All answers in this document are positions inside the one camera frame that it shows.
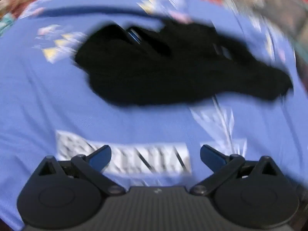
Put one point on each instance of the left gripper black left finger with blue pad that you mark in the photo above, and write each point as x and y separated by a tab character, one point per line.
65	194

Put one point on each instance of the blue patterned bedsheet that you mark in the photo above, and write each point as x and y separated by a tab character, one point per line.
48	108

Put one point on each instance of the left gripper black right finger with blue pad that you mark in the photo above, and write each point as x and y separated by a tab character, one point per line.
252	194

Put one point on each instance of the black pants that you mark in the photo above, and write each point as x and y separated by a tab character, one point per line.
181	63

